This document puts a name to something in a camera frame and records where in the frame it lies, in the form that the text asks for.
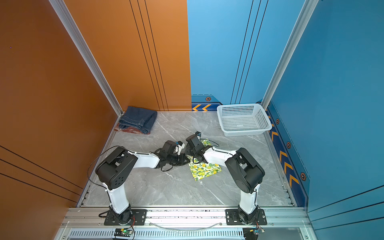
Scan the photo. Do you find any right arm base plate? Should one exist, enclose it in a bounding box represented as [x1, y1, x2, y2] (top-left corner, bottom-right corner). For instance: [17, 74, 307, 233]
[225, 208, 268, 226]

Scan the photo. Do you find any aluminium corner post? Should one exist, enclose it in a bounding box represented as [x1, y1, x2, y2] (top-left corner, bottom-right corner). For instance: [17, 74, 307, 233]
[49, 0, 123, 116]
[261, 0, 319, 110]

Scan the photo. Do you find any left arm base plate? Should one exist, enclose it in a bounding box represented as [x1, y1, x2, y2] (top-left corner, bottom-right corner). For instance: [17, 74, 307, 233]
[104, 209, 147, 227]

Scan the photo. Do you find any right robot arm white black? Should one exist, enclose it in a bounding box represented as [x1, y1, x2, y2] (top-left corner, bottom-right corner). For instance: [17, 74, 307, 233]
[185, 134, 265, 225]

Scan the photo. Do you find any left green circuit board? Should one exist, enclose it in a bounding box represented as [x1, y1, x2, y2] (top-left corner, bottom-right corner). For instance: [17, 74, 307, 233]
[114, 228, 135, 240]

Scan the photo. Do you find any right green circuit board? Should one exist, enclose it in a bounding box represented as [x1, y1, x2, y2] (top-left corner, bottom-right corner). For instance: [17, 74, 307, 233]
[243, 228, 265, 240]

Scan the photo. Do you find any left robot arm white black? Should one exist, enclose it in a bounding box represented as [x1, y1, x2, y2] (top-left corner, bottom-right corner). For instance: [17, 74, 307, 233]
[95, 141, 190, 226]

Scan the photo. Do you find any dark blue denim skirt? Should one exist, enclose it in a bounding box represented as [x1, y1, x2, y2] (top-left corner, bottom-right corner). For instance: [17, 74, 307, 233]
[119, 106, 158, 135]

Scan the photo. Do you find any green circuit board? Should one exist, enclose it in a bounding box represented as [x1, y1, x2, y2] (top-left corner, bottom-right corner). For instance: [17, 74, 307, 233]
[114, 228, 135, 240]
[243, 228, 265, 240]

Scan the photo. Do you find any grey cable on rail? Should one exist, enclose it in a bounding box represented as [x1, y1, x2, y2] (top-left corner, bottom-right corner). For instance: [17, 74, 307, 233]
[149, 222, 223, 232]

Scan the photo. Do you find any right aluminium corner post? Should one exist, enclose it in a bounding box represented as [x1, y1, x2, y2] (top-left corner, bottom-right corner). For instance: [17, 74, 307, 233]
[261, 0, 319, 110]

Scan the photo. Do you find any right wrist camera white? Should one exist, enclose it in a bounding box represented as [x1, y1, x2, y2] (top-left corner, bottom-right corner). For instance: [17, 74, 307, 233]
[195, 131, 202, 139]

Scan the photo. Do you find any aluminium front rail frame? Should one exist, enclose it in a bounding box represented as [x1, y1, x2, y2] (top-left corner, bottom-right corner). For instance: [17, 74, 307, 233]
[54, 207, 317, 240]

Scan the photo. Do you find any white plastic laundry basket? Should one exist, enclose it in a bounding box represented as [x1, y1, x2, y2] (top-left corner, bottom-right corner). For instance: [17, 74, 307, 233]
[217, 104, 273, 137]

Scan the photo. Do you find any left aluminium corner post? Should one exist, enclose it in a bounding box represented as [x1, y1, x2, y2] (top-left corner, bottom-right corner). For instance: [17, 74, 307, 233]
[49, 0, 123, 116]

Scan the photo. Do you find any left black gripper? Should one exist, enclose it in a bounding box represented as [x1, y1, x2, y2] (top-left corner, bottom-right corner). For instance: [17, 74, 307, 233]
[167, 154, 192, 167]

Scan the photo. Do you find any lemon print skirt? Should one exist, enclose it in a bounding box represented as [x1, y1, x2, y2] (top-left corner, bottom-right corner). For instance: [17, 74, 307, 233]
[187, 156, 222, 181]

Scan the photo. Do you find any red plaid skirt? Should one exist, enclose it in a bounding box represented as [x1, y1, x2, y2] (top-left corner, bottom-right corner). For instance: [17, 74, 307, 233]
[114, 126, 142, 134]

